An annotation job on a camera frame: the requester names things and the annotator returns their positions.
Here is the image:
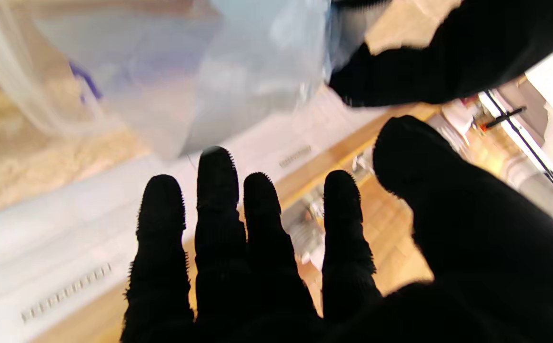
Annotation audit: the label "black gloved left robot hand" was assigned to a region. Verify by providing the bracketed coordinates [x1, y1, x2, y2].
[328, 0, 553, 108]

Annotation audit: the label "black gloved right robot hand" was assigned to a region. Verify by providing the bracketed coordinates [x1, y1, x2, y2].
[120, 114, 553, 343]

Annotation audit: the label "clear bubble film sheet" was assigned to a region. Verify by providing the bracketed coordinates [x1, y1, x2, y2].
[33, 0, 370, 161]

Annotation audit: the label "clear plastic crate blue handles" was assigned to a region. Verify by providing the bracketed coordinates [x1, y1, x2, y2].
[0, 0, 115, 139]

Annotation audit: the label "printed kitchen backdrop banner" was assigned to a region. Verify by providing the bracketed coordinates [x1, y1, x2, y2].
[0, 71, 553, 343]

